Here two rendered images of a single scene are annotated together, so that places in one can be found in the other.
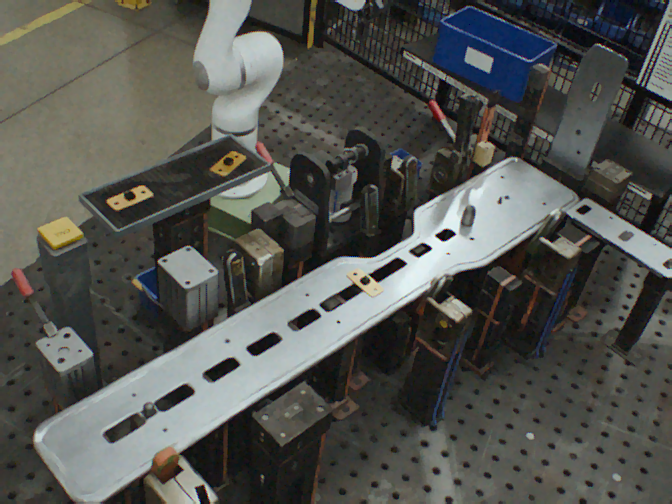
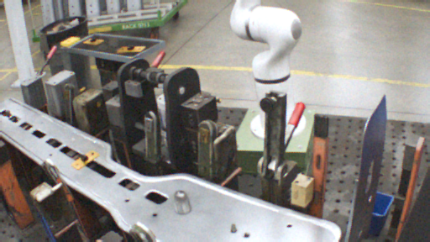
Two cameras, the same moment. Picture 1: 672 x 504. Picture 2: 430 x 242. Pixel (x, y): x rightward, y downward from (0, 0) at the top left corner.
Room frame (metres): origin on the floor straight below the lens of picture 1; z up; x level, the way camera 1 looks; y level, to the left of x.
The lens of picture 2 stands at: (1.53, -1.01, 1.60)
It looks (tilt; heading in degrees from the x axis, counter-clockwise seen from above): 29 degrees down; 89
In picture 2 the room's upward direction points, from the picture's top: 7 degrees counter-clockwise
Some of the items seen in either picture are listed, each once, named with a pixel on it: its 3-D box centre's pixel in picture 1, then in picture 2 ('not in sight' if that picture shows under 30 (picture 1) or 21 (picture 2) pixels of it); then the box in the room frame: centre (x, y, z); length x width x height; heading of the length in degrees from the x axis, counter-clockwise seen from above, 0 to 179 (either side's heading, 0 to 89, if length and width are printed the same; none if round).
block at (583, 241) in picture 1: (560, 279); not in sight; (1.48, -0.57, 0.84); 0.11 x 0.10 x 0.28; 49
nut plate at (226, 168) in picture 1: (228, 162); (130, 48); (1.33, 0.25, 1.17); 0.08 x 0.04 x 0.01; 157
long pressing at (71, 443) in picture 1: (360, 290); (79, 160); (1.18, -0.06, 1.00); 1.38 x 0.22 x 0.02; 139
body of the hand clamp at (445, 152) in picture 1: (439, 206); (279, 225); (1.66, -0.25, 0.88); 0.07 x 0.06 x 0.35; 49
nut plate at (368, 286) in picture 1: (365, 280); (84, 158); (1.20, -0.07, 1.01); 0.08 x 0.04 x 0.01; 48
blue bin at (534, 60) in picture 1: (492, 52); not in sight; (2.14, -0.37, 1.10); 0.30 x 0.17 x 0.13; 56
